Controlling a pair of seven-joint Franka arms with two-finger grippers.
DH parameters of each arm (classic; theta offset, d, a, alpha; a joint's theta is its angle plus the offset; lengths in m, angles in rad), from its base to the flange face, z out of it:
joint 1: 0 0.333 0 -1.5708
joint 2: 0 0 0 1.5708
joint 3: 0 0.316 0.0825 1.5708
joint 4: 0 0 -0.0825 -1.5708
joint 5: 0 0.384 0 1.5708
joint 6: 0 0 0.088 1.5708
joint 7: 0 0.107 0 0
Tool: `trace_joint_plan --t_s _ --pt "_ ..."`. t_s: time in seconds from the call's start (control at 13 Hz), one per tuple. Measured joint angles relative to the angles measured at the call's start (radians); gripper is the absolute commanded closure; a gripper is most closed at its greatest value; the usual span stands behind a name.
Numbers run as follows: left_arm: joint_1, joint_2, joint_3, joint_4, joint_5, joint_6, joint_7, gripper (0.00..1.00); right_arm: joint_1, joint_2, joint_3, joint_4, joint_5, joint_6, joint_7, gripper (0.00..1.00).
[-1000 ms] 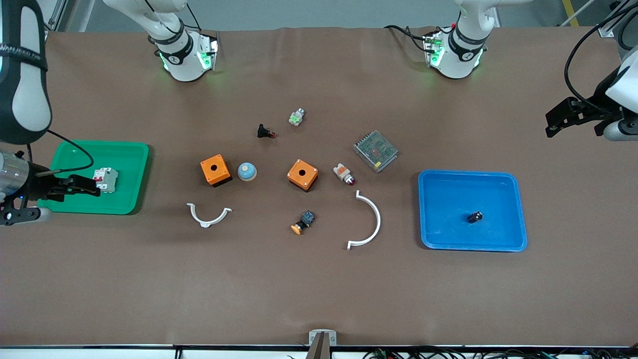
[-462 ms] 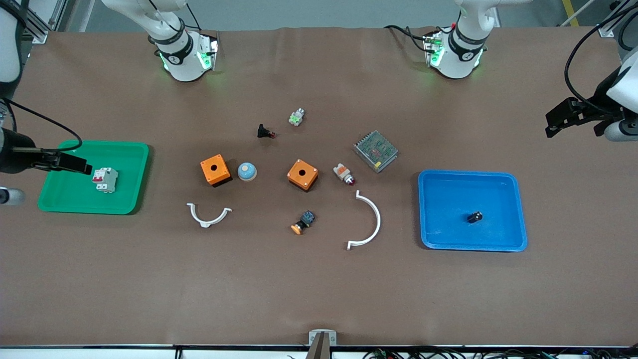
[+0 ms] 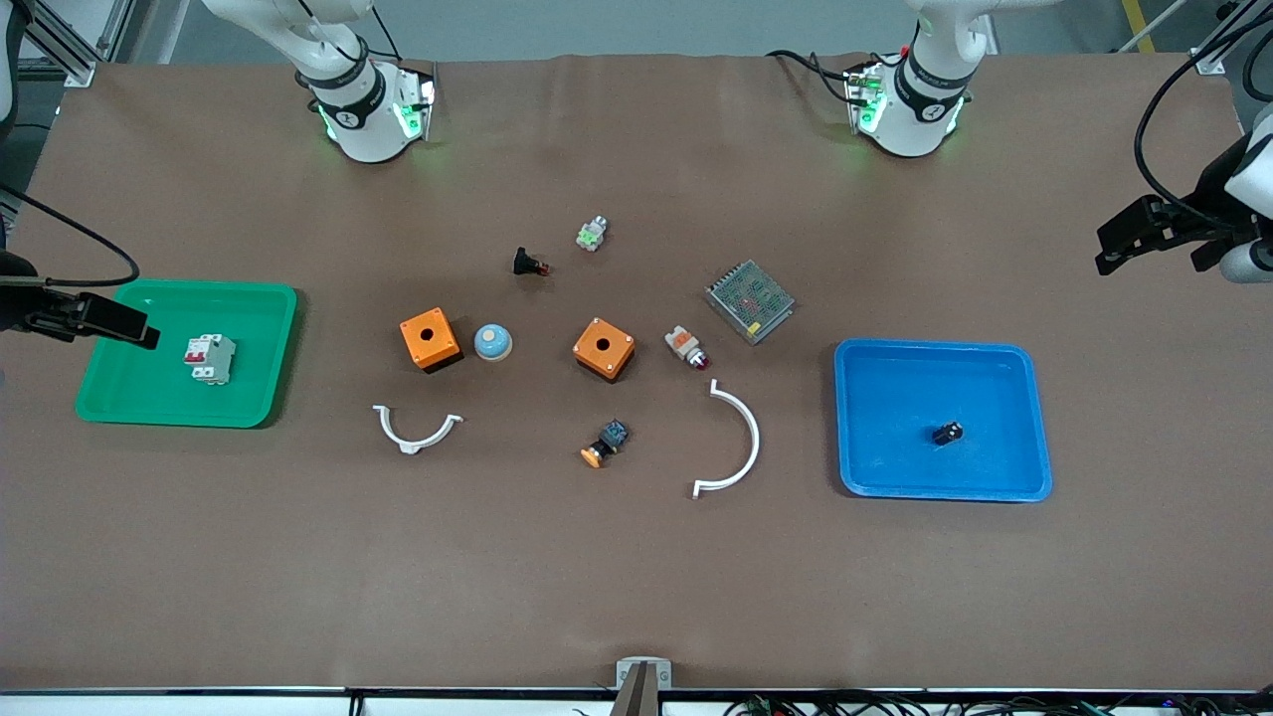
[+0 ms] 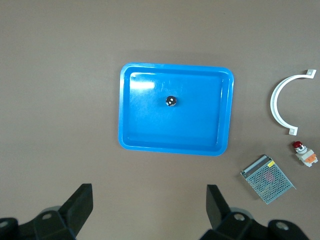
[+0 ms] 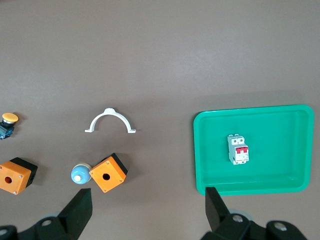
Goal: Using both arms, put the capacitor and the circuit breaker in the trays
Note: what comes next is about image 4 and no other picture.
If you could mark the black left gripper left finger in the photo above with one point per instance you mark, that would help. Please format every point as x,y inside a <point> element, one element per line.
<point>72,212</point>

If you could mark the red indicator lamp orange base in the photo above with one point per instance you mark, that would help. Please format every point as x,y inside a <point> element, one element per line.
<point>303,153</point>

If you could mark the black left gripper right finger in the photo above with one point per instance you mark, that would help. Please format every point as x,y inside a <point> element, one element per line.
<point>220,215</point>

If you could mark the blue plastic tray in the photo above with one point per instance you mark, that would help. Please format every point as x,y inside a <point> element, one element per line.
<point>187,122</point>

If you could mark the metal mesh power supply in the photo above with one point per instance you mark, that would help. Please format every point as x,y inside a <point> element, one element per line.
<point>267,180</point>

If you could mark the large white half clamp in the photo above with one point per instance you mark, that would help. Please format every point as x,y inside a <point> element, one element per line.
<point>273,100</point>

